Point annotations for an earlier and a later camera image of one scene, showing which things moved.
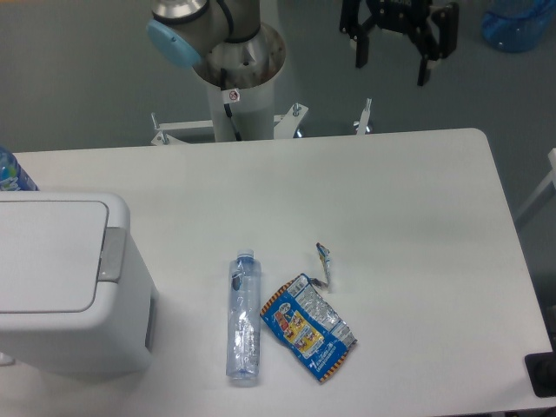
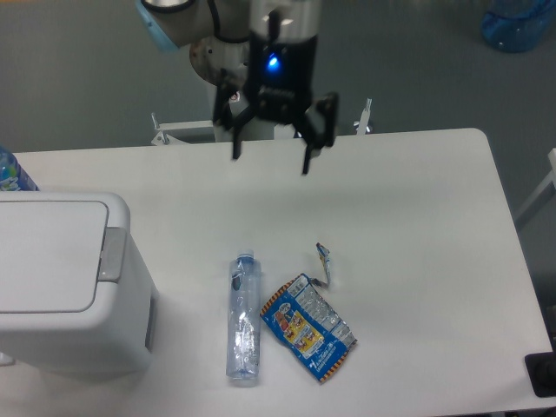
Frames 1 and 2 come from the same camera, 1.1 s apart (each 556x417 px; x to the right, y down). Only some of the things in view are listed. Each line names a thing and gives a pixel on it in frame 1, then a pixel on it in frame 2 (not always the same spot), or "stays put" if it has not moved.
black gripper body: (399, 16) -> (281, 76)
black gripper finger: (439, 39) -> (317, 126)
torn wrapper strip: (325, 258) stays put
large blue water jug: (515, 26) stays put
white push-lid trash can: (76, 301) stays put
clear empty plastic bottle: (244, 300) stays put
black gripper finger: (349, 23) -> (233, 109)
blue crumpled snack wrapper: (308, 327) stays put
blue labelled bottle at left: (13, 177) stays put
